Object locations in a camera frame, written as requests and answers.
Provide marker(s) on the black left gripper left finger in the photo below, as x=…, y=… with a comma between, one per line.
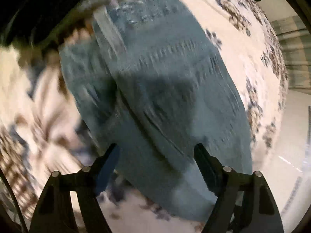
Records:
x=54, y=211

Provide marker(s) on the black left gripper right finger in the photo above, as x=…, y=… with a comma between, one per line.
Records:
x=244, y=202

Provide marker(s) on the white floral fleece blanket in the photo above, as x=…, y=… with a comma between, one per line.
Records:
x=42, y=130

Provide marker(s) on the grey striped curtain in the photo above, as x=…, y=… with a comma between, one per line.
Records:
x=294, y=40

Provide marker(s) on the blue denim jeans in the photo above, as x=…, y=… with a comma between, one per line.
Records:
x=150, y=81

